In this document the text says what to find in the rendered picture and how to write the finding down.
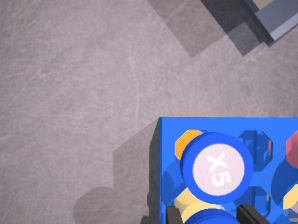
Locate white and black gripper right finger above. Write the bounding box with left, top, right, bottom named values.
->
left=236, top=204, right=271, bottom=224

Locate blue-capped tube marked x5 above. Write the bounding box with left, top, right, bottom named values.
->
left=175, top=130, right=253, bottom=205

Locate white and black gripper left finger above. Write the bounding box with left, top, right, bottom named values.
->
left=165, top=206, right=184, bottom=224

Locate blue tube rack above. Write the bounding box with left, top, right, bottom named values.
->
left=158, top=117, right=298, bottom=224

